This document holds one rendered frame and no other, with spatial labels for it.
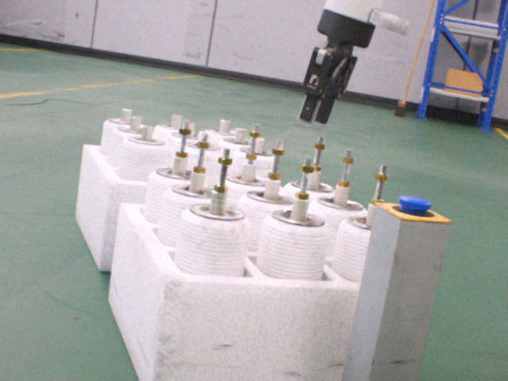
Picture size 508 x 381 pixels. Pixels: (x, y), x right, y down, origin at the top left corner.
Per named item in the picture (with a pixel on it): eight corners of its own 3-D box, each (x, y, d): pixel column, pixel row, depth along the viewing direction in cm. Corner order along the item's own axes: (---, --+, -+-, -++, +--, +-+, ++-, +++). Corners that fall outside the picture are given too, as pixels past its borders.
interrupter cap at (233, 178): (224, 175, 136) (225, 171, 136) (267, 182, 137) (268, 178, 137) (225, 184, 129) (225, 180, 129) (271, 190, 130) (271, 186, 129)
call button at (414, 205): (417, 212, 99) (421, 196, 99) (434, 221, 96) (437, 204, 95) (390, 209, 98) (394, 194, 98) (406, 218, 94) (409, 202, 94)
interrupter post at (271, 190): (275, 203, 121) (279, 182, 120) (260, 200, 121) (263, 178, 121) (279, 201, 123) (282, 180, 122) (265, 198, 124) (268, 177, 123)
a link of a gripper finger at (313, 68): (316, 45, 103) (305, 86, 105) (310, 48, 101) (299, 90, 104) (334, 51, 102) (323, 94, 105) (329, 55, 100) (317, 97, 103)
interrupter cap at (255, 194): (286, 209, 117) (287, 205, 117) (238, 198, 120) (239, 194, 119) (300, 202, 125) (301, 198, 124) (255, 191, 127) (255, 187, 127)
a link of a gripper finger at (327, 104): (334, 100, 112) (325, 125, 113) (336, 100, 112) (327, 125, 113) (321, 94, 113) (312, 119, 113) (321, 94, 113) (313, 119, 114)
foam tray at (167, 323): (311, 309, 151) (328, 217, 148) (409, 405, 116) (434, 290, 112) (107, 301, 138) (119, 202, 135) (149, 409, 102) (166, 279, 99)
